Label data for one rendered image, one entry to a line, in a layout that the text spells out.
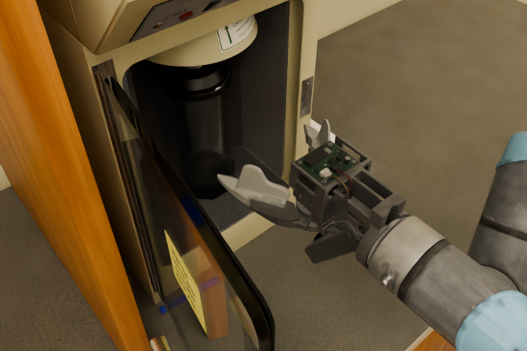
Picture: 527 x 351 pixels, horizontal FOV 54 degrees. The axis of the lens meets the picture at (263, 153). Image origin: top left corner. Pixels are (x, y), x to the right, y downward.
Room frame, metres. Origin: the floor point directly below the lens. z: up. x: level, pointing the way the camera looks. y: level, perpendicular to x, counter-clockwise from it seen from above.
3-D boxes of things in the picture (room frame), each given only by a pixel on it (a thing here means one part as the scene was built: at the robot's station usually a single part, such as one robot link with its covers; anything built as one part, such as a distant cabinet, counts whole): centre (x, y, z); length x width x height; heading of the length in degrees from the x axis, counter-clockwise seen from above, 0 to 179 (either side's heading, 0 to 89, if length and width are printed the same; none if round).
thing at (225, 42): (0.61, 0.10, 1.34); 0.18 x 0.18 x 0.05
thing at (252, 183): (0.40, 0.01, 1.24); 0.09 x 0.03 x 0.06; 74
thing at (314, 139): (0.47, -0.07, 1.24); 0.09 x 0.03 x 0.06; 6
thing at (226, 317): (0.28, 0.08, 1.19); 0.30 x 0.01 x 0.40; 30
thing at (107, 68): (0.42, 0.16, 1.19); 0.03 x 0.02 x 0.39; 130
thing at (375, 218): (0.36, -0.09, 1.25); 0.12 x 0.08 x 0.09; 40
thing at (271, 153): (0.61, 0.13, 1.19); 0.26 x 0.24 x 0.35; 130
